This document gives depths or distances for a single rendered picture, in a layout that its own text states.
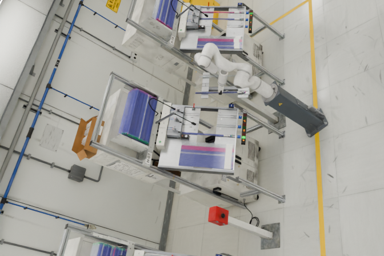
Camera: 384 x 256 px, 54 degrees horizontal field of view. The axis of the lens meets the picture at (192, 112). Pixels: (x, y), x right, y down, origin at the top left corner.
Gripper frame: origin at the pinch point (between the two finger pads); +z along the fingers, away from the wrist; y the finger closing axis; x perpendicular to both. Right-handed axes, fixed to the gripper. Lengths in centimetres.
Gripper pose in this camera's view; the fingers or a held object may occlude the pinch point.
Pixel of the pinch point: (220, 92)
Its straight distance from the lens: 385.0
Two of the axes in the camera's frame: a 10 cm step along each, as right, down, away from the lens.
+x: 10.0, 0.9, -0.1
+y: -0.8, 8.2, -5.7
